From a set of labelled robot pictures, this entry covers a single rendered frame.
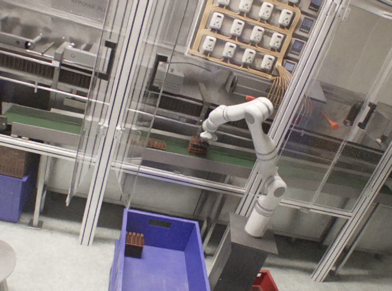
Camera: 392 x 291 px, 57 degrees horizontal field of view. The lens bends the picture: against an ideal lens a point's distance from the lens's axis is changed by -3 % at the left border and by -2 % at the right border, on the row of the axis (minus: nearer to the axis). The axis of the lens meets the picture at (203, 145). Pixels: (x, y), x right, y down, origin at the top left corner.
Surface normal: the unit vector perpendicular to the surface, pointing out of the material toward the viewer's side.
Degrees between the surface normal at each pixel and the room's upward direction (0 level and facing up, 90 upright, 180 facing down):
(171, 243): 90
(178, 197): 90
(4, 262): 0
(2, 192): 90
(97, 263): 0
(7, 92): 90
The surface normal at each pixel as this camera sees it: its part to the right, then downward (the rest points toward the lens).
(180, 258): 0.31, -0.86
